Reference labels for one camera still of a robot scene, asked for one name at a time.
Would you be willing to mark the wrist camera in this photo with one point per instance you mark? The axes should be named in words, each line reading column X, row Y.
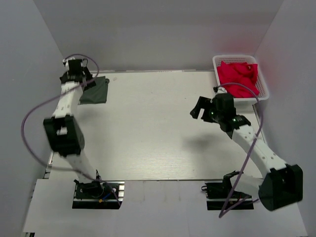
column 224, row 103
column 75, row 67

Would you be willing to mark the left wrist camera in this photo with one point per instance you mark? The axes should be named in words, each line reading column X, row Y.
column 75, row 67

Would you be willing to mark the red t shirt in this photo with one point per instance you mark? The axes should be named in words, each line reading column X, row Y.
column 242, row 73

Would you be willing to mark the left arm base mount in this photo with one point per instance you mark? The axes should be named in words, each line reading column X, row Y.
column 98, row 196

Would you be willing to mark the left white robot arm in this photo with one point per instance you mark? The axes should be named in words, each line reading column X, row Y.
column 62, row 129

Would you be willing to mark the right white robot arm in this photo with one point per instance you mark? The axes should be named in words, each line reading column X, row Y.
column 281, row 184

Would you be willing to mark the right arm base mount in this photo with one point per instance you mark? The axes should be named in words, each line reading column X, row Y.
column 216, row 195

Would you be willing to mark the dark grey t shirt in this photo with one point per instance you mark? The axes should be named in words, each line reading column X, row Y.
column 97, row 94

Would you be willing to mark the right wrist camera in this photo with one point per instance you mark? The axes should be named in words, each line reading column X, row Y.
column 224, row 103

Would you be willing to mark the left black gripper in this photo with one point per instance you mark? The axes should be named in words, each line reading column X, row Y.
column 91, row 81

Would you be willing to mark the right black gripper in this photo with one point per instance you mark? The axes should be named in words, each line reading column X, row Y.
column 203, row 102

